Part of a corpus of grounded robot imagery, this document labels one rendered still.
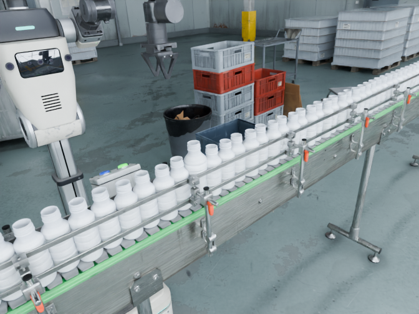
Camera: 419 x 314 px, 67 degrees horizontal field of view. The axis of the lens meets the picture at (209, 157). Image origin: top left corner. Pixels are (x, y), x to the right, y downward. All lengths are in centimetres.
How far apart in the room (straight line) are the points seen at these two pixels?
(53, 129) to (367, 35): 668
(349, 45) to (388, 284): 592
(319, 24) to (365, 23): 106
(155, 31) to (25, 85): 54
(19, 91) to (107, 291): 74
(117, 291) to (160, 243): 16
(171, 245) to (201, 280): 118
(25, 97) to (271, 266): 168
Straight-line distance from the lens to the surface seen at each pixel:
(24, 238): 79
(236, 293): 205
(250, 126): 176
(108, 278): 90
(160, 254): 95
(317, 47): 805
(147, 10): 95
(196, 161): 91
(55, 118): 133
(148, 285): 98
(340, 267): 228
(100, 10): 127
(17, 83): 128
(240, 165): 106
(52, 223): 80
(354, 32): 750
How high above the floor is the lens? 157
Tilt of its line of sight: 27 degrees down
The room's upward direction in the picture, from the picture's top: 3 degrees counter-clockwise
